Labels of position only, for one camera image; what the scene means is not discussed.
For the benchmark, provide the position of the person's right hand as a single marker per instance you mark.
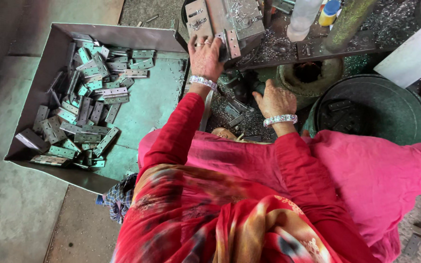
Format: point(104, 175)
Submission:
point(278, 102)

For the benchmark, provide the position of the person's left hand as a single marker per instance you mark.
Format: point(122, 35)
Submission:
point(205, 60)

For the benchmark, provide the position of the single steel hinge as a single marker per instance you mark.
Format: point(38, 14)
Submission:
point(233, 44)

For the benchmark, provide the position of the silver beaded right bangle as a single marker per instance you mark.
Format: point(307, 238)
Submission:
point(280, 119)

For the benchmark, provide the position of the silver beaded bangle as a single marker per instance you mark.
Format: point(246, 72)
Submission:
point(203, 81)
point(280, 119)

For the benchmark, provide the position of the silver beaded left bangle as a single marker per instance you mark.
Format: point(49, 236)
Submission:
point(203, 81)

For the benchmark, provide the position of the drilled steel hinge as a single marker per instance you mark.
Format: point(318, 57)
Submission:
point(231, 110)
point(240, 106)
point(236, 120)

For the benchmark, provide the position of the heap of metal shavings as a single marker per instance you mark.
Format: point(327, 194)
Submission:
point(247, 126)

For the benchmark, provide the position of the grey metal drilling jig machine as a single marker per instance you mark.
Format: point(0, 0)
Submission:
point(228, 16)

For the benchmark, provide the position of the person's foot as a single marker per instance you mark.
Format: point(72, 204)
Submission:
point(224, 133)

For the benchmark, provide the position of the dark hinges heap in tub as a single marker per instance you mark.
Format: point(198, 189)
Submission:
point(342, 115)

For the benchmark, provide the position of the large sheet metal tray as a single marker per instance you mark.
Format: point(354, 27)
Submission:
point(152, 98)

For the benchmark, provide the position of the small steel bolt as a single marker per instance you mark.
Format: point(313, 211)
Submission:
point(152, 18)

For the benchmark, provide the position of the yellow bottle with blue cap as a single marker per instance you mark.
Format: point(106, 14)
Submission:
point(329, 12)

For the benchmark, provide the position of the green metal column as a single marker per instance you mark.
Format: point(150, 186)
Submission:
point(347, 23)

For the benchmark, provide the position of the dark green round tub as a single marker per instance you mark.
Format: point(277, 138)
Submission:
point(386, 106)

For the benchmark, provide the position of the person's pink cloth garment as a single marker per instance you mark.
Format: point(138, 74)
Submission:
point(364, 179)

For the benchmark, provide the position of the pile of steel hinges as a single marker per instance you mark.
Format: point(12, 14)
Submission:
point(86, 106)

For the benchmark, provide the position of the person's red patterned scarf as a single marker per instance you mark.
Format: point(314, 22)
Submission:
point(210, 226)

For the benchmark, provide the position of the white metal plate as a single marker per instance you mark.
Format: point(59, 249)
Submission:
point(411, 54)

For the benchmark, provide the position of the checkered blue cloth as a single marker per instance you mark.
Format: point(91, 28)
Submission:
point(119, 199)

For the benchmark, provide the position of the dusty steel hinge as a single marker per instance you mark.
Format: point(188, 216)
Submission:
point(412, 245)

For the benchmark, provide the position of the black machine base plate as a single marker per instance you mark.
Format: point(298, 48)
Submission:
point(305, 49)

